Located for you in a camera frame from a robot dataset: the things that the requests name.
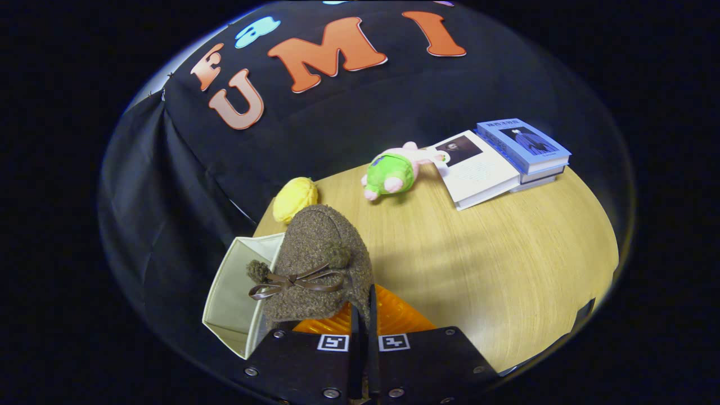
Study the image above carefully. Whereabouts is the green and pink plush toy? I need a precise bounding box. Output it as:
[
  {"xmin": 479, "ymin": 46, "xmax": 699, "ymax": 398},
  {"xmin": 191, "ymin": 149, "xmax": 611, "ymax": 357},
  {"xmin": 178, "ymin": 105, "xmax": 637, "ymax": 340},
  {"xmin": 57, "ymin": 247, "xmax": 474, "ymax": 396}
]
[{"xmin": 361, "ymin": 142, "xmax": 451, "ymax": 201}]

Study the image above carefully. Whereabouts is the black backdrop cloth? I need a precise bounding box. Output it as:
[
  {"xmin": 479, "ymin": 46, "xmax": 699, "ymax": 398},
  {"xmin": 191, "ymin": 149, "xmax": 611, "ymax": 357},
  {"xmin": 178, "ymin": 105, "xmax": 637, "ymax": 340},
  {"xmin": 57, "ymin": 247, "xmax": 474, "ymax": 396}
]
[{"xmin": 98, "ymin": 0, "xmax": 633, "ymax": 366}]

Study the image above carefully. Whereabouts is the brown fuzzy shoe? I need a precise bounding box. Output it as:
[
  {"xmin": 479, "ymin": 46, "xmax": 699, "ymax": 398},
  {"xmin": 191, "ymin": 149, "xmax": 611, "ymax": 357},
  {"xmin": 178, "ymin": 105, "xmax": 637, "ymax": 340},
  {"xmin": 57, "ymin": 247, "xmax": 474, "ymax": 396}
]
[{"xmin": 246, "ymin": 204, "xmax": 375, "ymax": 332}]

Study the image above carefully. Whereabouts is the white book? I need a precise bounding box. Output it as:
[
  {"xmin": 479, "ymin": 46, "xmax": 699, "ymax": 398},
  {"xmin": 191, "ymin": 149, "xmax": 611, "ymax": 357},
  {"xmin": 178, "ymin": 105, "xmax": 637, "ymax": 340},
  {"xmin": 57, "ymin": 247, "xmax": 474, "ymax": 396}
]
[{"xmin": 427, "ymin": 130, "xmax": 521, "ymax": 212}]

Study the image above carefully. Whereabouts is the thick blue book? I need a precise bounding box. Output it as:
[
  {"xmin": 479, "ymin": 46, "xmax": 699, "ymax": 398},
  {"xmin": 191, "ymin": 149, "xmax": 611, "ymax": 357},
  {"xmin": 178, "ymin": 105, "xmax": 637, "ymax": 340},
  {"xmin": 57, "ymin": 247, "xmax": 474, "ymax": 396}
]
[{"xmin": 475, "ymin": 118, "xmax": 572, "ymax": 176}]

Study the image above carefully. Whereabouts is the yellow round plush toy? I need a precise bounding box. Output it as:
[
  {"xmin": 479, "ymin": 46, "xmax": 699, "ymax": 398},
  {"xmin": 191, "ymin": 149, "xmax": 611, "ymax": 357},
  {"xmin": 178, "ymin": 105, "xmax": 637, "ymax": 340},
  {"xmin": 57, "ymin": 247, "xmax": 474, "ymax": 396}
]
[{"xmin": 273, "ymin": 177, "xmax": 319, "ymax": 226}]

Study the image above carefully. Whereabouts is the beige fabric storage box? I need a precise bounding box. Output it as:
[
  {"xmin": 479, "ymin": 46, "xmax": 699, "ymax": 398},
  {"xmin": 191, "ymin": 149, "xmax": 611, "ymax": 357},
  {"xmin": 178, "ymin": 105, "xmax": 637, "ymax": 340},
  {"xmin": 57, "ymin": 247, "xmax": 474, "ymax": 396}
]
[{"xmin": 201, "ymin": 232, "xmax": 287, "ymax": 361}]

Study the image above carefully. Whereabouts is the thin blue book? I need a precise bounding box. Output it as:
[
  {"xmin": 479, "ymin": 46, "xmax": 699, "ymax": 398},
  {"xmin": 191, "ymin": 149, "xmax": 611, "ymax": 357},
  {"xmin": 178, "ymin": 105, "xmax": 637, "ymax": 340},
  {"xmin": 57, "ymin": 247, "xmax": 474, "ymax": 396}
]
[{"xmin": 509, "ymin": 166, "xmax": 566, "ymax": 194}]

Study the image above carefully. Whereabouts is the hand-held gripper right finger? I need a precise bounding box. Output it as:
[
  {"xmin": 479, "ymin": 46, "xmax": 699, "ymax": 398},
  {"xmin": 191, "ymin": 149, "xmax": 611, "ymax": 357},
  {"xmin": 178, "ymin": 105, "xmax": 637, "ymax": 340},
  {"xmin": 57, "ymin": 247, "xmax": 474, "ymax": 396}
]
[{"xmin": 368, "ymin": 284, "xmax": 501, "ymax": 405}]

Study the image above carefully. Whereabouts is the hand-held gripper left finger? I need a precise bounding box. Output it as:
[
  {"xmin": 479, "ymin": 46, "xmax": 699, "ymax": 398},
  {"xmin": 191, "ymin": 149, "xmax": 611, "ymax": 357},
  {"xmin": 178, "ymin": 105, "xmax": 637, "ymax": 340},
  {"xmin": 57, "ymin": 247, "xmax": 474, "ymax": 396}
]
[{"xmin": 245, "ymin": 304, "xmax": 361, "ymax": 405}]

